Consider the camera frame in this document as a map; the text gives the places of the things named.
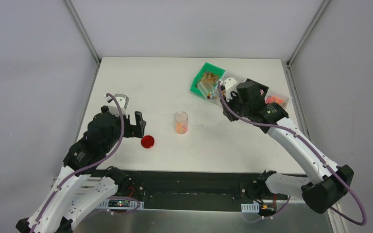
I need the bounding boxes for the clear plastic scoop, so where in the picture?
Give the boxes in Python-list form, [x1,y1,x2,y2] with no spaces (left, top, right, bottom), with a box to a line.
[197,81,219,100]

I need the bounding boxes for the clear plastic jar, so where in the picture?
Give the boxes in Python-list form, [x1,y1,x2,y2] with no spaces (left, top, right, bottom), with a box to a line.
[174,111,188,134]

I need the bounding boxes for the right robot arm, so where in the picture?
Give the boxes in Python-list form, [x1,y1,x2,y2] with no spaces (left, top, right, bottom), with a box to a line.
[220,78,354,214]

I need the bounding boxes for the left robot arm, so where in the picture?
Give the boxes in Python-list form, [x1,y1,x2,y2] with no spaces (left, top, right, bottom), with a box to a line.
[16,105,147,233]

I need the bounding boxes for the red jar lid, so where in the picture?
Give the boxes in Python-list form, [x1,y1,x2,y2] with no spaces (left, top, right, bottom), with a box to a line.
[141,135,155,149]

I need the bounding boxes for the black candy bin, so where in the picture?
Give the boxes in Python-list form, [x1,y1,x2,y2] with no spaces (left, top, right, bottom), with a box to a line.
[246,79,269,98]

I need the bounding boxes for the white gummy bin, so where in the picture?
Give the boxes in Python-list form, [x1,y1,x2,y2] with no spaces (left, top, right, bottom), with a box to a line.
[265,88,292,110]

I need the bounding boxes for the white lollipop bin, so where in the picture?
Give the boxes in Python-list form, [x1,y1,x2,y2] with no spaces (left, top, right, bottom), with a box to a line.
[214,71,246,107]

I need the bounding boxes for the green candy bin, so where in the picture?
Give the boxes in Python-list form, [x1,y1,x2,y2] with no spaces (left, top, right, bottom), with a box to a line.
[190,62,225,97]

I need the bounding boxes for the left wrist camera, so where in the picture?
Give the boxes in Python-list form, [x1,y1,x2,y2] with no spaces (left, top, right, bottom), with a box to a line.
[104,93,129,117]

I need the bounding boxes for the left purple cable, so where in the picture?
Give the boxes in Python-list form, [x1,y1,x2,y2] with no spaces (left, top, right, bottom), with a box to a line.
[29,93,125,233]

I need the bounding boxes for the purple cable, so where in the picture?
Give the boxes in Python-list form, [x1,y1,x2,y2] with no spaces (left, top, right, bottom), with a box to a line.
[29,93,125,233]
[217,81,368,226]

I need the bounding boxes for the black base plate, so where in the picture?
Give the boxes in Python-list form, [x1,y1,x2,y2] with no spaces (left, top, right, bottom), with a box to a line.
[90,169,290,212]

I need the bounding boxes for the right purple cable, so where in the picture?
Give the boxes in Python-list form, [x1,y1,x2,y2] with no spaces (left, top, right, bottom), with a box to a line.
[217,81,368,226]

